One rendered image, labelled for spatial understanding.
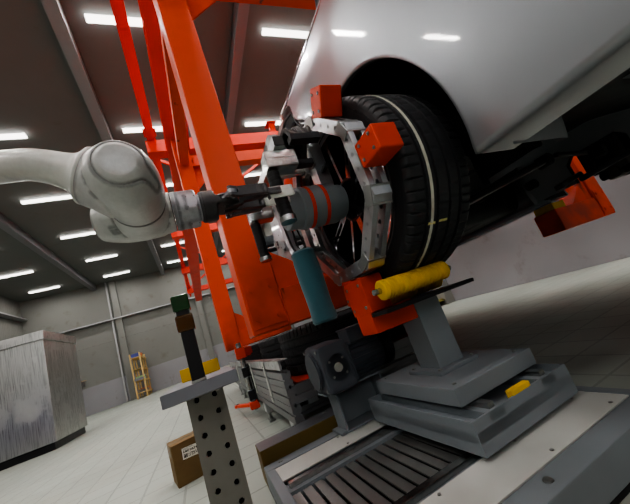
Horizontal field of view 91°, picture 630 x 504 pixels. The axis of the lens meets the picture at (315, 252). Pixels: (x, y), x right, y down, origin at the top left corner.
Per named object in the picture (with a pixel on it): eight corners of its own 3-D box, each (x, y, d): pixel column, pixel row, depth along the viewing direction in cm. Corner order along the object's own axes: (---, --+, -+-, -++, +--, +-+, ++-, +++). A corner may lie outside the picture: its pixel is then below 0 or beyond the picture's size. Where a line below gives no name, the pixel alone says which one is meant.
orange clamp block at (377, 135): (386, 165, 83) (405, 144, 75) (362, 169, 80) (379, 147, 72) (376, 143, 85) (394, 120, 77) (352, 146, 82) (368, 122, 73)
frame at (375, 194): (418, 246, 77) (343, 74, 89) (397, 252, 75) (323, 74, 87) (337, 291, 126) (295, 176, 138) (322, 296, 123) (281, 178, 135)
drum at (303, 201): (356, 210, 100) (341, 173, 103) (295, 223, 91) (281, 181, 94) (339, 227, 112) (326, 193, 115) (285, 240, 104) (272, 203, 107)
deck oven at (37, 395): (18, 458, 587) (7, 355, 630) (90, 430, 633) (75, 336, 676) (-39, 486, 451) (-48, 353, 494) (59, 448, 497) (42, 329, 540)
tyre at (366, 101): (412, 306, 125) (522, 170, 75) (364, 324, 116) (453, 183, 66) (337, 200, 160) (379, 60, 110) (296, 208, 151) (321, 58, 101)
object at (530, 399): (581, 396, 81) (562, 359, 83) (489, 464, 67) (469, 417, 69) (448, 384, 126) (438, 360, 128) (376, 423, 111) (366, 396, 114)
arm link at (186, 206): (176, 221, 66) (204, 216, 68) (166, 184, 68) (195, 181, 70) (179, 237, 74) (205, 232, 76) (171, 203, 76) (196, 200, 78)
